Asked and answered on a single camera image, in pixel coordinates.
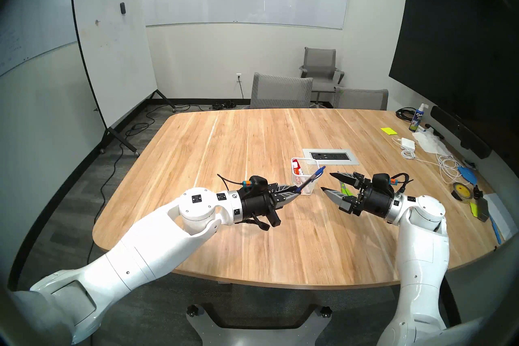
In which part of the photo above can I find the black right camera cable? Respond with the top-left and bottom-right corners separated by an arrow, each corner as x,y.
391,173 -> 414,198

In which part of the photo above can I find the grey mesh table chair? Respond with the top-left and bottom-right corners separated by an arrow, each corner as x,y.
250,72 -> 313,109
333,87 -> 389,110

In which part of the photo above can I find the blue pen beside paper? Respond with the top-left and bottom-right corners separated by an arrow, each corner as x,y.
489,213 -> 503,245

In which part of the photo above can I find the silver table power outlet panel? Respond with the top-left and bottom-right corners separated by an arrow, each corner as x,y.
302,149 -> 360,166

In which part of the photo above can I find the mobile whiteboard on stand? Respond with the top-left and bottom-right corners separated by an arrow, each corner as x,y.
70,0 -> 177,157

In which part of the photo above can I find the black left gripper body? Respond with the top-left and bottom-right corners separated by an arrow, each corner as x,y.
239,186 -> 282,228

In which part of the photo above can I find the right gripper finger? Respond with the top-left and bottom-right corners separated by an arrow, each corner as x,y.
329,172 -> 365,190
321,187 -> 357,214

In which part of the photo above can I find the black left camera cable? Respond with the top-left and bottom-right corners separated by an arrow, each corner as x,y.
217,174 -> 246,188

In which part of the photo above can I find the white mesh pen holder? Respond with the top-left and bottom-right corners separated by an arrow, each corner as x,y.
291,157 -> 322,196

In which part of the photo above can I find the black yellow tape roll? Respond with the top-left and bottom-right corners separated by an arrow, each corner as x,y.
452,182 -> 475,202

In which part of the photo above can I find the Expo cleaner spray bottle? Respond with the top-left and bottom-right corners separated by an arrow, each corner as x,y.
409,103 -> 428,132

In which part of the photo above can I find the black left gripper cable loop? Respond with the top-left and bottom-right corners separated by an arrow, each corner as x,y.
235,217 -> 270,231

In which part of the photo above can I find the large black wall screen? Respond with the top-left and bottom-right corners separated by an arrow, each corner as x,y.
388,0 -> 519,135

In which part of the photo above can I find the blue flat object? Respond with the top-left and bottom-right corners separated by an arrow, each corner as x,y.
458,166 -> 481,184

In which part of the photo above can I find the white charger cable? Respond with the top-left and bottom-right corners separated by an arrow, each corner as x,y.
391,138 -> 467,185

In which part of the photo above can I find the white paper sheet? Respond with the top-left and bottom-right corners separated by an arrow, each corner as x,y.
485,193 -> 519,242

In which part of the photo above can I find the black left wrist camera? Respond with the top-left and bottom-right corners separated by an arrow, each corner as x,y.
248,176 -> 271,192

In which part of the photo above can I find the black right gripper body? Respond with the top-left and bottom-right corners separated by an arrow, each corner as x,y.
351,183 -> 397,219

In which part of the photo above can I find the white crumpled tissue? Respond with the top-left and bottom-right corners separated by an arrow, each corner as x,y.
412,130 -> 453,156

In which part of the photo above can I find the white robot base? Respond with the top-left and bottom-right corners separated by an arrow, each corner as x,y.
186,304 -> 333,346

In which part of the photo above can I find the blue ballpoint pen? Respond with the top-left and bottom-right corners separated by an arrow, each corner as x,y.
294,166 -> 326,192

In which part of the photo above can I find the grey office chair with armrests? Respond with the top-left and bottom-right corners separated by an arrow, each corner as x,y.
299,47 -> 345,106

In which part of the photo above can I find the black camera cable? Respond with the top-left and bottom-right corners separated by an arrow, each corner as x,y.
217,174 -> 246,188
391,173 -> 414,198

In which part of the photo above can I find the black video sound bar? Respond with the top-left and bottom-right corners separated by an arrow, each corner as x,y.
430,105 -> 492,159

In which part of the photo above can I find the grey yellow eraser block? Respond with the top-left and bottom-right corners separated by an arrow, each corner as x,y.
470,197 -> 491,223

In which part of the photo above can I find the wall whiteboard with writing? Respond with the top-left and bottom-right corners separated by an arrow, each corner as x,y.
0,0 -> 124,78

